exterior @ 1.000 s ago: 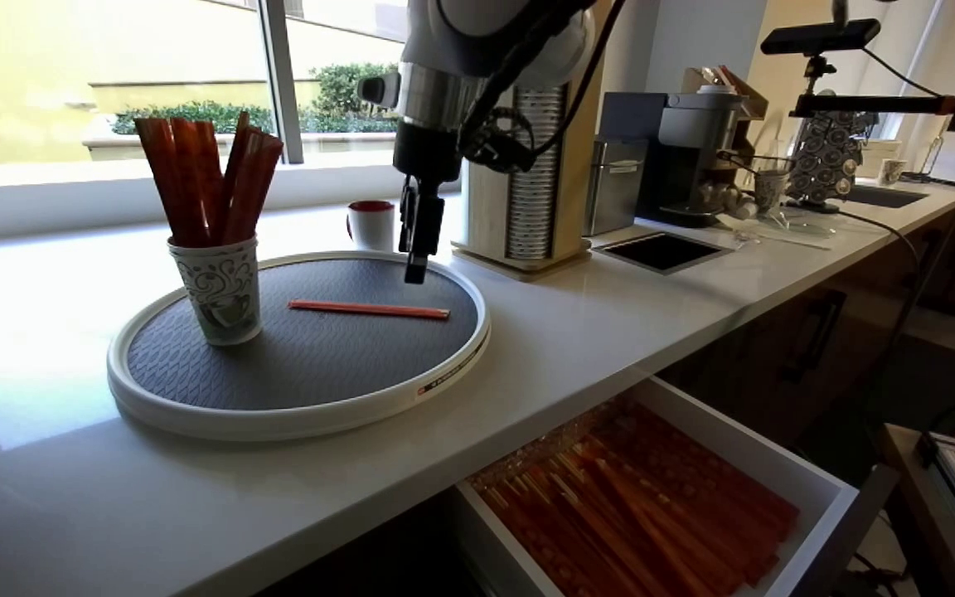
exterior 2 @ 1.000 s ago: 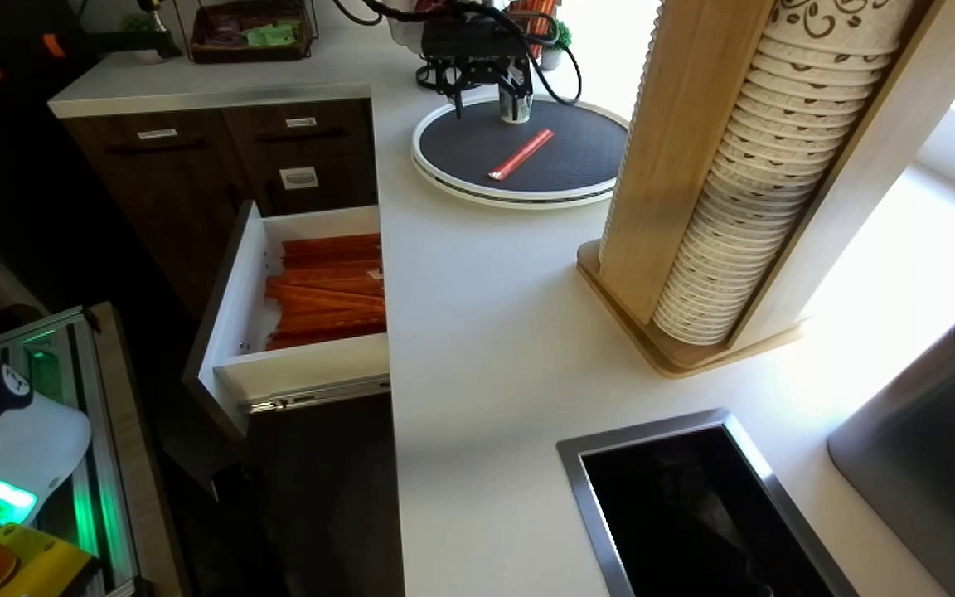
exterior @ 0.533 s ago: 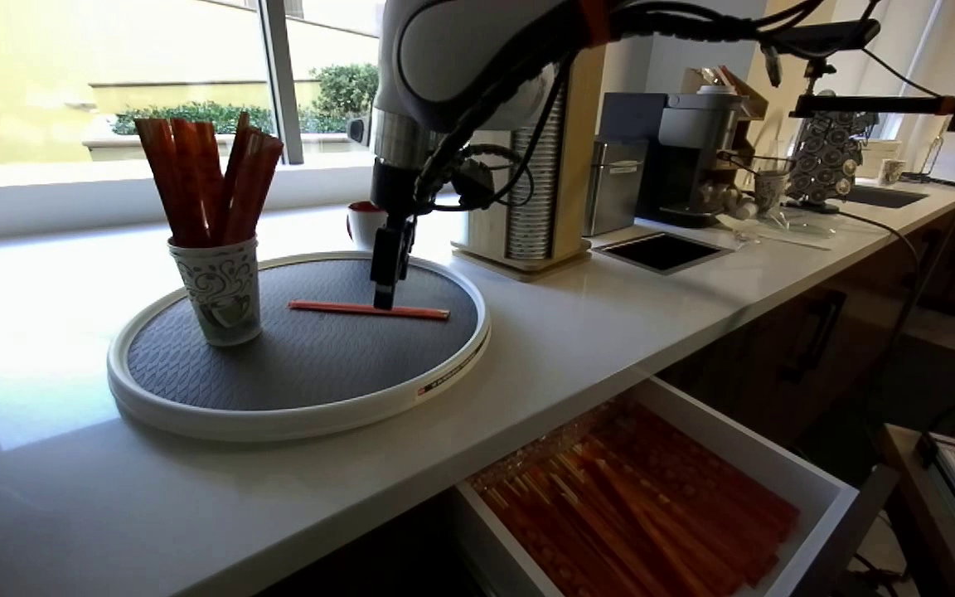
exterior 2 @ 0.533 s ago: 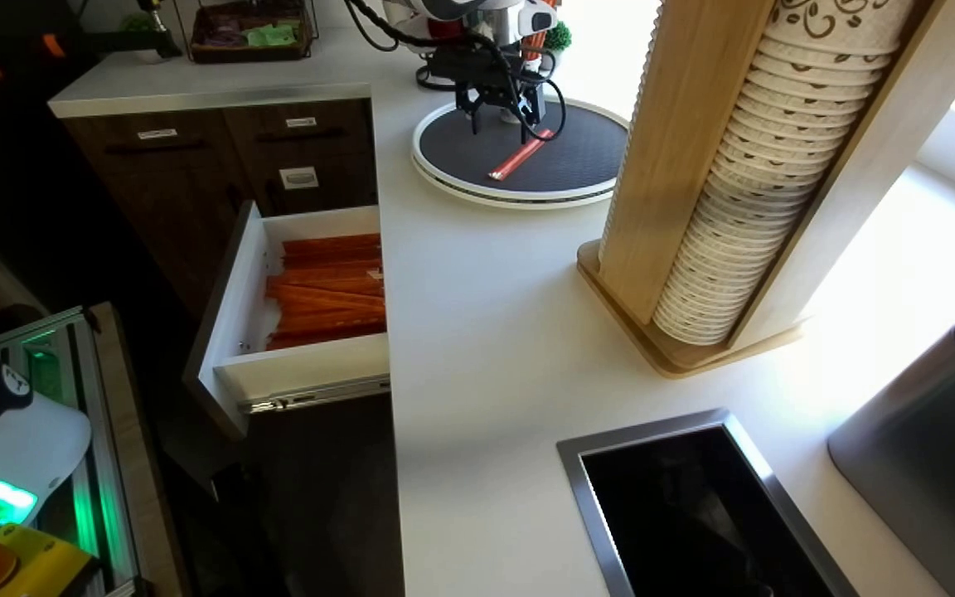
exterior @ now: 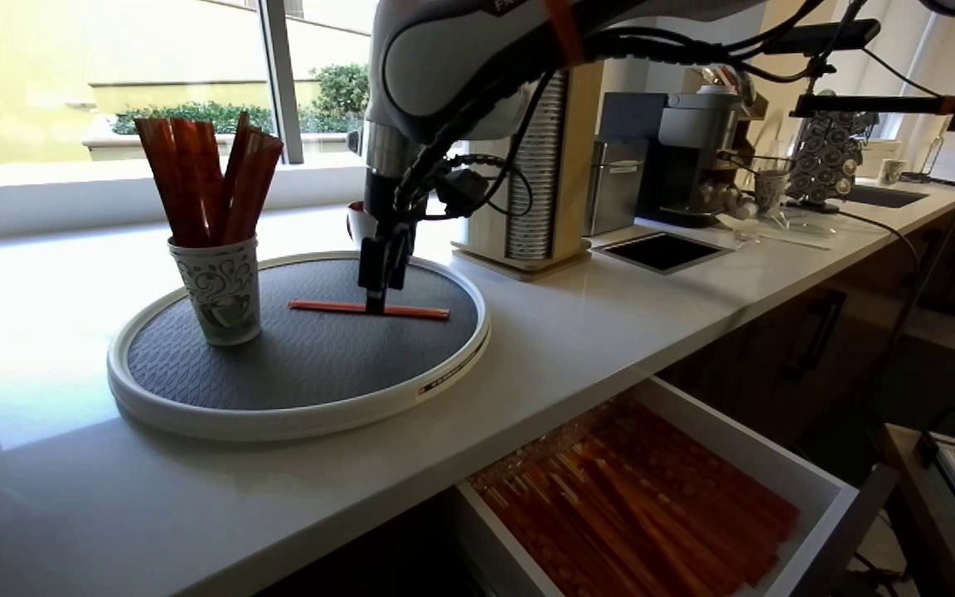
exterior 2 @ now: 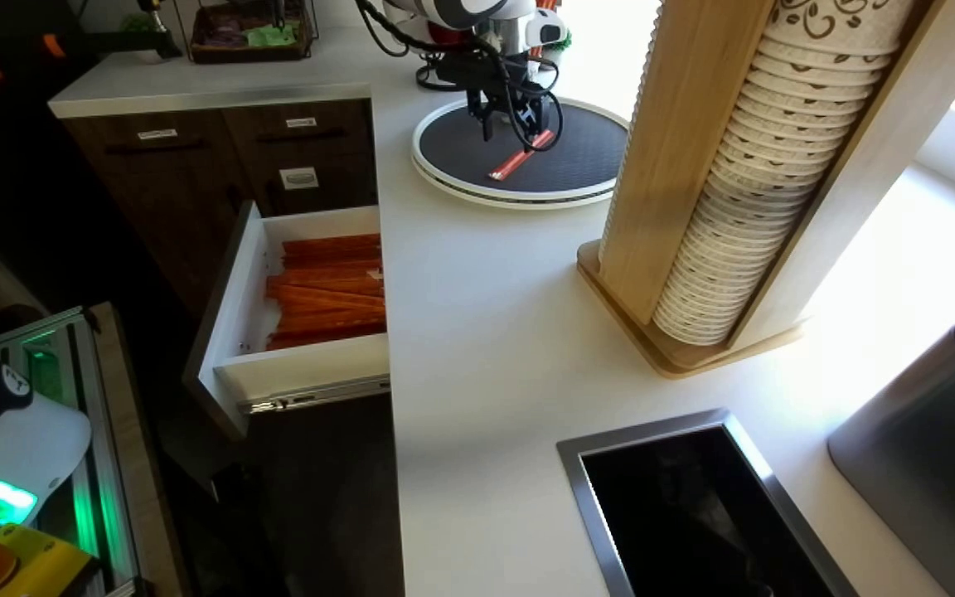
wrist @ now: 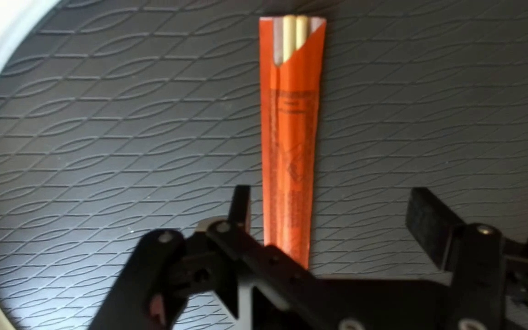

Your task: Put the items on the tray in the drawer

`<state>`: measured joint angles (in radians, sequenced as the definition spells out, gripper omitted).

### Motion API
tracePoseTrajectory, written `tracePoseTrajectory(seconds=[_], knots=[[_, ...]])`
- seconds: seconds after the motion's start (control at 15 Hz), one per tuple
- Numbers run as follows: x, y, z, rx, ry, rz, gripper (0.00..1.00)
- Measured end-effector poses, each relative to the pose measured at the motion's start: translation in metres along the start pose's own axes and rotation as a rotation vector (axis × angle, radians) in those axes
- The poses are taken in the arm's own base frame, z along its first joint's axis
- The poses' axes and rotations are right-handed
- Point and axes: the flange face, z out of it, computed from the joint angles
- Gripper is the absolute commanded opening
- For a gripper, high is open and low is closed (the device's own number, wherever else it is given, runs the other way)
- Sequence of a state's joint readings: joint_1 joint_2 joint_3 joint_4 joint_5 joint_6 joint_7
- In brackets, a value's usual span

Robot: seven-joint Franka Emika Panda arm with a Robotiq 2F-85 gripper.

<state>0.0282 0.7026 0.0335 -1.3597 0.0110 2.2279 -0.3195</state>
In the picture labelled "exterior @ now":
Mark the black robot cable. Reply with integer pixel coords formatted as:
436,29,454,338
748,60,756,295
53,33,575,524
389,0,869,225

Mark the grey drying mat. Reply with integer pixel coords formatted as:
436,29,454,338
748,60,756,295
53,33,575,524
845,178,931,213

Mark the orange strap on arm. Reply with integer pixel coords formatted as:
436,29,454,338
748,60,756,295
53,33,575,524
541,0,591,70

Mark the glass jar with metal parts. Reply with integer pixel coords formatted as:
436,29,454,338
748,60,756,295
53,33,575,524
790,108,872,214

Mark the green hedge outside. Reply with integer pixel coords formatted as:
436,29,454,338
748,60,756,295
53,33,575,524
111,64,376,139

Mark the grey window post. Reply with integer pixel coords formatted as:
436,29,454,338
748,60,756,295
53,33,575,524
254,0,307,169

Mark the steel framed black bin opening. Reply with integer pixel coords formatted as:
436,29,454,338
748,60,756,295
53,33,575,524
602,229,724,275

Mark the orange packets bundle in cup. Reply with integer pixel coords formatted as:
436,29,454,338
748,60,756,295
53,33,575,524
132,111,285,248

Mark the patterned paper cup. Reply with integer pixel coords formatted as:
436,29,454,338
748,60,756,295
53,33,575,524
167,234,265,350

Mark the dark brown cabinet door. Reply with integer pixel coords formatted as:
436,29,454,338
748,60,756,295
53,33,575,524
657,213,944,466

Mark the pile of orange chopstick packets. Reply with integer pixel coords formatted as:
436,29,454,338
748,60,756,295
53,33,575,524
474,398,804,597

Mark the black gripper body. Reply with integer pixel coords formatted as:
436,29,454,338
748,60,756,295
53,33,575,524
356,174,423,293

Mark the black camera stand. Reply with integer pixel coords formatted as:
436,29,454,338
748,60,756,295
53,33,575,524
790,76,955,141

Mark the round white tray grey mat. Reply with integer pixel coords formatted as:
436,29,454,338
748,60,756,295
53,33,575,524
105,248,493,444

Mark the wooden cup dispenser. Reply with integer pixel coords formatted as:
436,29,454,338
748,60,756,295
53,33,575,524
462,60,611,275

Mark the white drawer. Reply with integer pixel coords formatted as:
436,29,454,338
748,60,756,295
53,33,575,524
451,373,862,597

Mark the grey appliance box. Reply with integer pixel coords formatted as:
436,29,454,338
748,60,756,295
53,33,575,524
587,90,671,237

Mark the black coffee machine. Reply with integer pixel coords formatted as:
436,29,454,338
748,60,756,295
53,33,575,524
641,85,774,229

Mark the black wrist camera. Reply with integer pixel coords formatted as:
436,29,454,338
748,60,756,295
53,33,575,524
430,163,493,222

